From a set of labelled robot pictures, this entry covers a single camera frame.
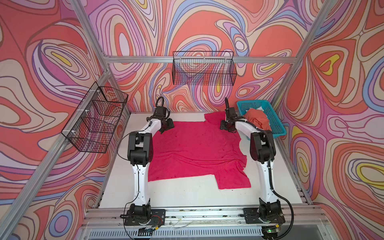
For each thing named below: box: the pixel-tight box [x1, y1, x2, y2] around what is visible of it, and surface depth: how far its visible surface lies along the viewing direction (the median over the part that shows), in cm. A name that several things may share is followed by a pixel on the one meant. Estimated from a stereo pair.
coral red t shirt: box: [243, 108, 272, 132], surface depth 107 cm
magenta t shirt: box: [148, 111, 252, 189], surface depth 95 cm
